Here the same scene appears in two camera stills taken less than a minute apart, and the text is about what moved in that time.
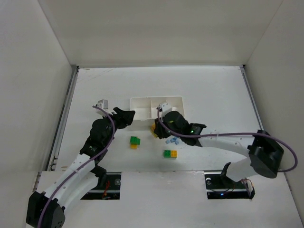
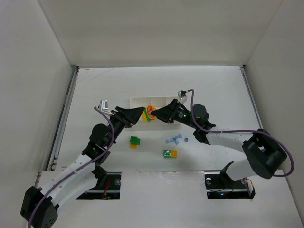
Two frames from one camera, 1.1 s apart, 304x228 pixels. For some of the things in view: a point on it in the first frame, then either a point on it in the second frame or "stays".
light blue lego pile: x=172 y=140 stays
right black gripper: x=160 y=131 to x=174 y=113
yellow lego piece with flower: x=152 y=128 to x=149 y=109
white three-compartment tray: x=145 y=107 stays
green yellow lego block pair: x=170 y=154 stays
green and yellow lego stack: x=134 y=141 stays
